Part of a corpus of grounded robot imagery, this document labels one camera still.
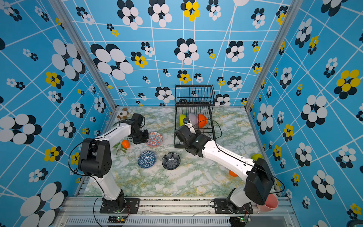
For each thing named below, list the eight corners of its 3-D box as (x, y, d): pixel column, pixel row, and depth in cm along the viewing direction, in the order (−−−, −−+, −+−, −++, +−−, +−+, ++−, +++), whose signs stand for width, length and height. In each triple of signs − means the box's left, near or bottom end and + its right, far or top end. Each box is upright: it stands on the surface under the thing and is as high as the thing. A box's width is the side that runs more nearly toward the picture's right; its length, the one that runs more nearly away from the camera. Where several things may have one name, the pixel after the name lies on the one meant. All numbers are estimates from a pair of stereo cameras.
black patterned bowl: (162, 170, 88) (160, 167, 84) (163, 155, 94) (162, 152, 90) (180, 170, 88) (179, 167, 84) (180, 155, 94) (180, 152, 90)
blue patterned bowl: (137, 168, 89) (135, 165, 85) (141, 153, 95) (139, 150, 92) (155, 168, 89) (153, 165, 85) (157, 153, 95) (155, 150, 91)
